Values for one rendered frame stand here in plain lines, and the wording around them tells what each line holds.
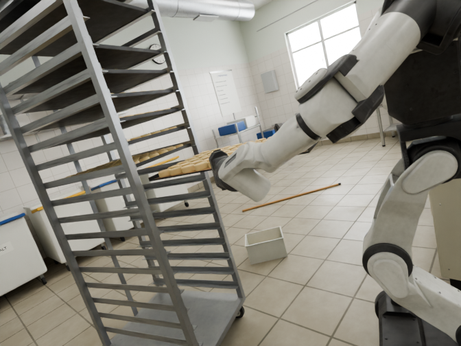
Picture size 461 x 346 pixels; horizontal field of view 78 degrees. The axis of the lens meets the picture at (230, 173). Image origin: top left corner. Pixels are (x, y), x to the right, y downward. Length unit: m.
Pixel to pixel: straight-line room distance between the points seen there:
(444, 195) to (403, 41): 1.08
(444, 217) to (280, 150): 1.18
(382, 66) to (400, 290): 0.72
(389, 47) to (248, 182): 0.38
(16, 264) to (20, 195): 0.93
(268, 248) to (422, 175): 1.51
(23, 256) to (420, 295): 3.23
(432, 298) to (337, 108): 0.77
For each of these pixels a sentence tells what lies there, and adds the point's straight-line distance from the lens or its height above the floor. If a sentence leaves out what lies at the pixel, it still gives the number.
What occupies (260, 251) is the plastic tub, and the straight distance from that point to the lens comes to 2.26.
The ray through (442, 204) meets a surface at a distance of 1.64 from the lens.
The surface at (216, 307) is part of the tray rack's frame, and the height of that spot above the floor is 0.15.
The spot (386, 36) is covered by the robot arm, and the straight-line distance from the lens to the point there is 0.63.
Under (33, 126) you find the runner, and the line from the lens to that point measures 1.53.
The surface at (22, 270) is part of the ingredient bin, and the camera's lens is 3.52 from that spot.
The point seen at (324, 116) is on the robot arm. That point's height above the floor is 1.09.
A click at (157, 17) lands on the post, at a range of 1.52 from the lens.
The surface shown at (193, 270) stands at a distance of 1.80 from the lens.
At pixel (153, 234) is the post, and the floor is 0.78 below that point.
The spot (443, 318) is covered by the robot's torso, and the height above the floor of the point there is 0.35.
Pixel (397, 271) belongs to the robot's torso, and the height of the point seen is 0.55.
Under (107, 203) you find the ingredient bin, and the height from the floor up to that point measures 0.53.
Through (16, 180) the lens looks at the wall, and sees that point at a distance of 4.10.
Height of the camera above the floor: 1.14
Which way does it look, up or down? 11 degrees down
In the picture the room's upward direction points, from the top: 16 degrees counter-clockwise
